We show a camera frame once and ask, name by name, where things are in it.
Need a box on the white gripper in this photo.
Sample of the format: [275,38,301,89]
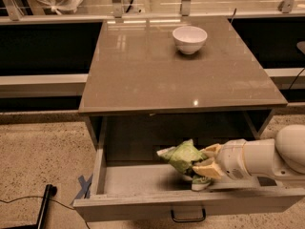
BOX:
[193,139,251,180]

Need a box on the green jalapeno chip bag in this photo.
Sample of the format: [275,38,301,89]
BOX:
[156,139,212,192]

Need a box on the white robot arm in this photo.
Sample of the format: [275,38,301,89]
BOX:
[193,125,305,181]

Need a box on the grey cabinet with glossy top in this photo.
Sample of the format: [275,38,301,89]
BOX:
[77,15,289,151]

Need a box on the open grey top drawer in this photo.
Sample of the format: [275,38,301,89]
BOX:
[72,111,305,223]

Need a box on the white ceramic bowl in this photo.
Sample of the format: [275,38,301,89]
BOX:
[173,26,208,54]

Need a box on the blue tape cross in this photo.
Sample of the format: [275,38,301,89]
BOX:
[71,176,92,205]

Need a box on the black stand on floor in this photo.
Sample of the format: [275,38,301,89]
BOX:
[6,184,57,229]

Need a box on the black drawer handle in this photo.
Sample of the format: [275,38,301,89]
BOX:
[171,208,206,223]

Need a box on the metal railing post centre-right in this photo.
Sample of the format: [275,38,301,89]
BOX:
[180,0,191,16]

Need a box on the metal railing post centre-left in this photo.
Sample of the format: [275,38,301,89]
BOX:
[112,0,123,18]

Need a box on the thin black floor cable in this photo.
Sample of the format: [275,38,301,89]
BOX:
[0,196,91,229]

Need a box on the metal railing post left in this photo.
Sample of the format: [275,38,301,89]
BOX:
[3,0,23,21]

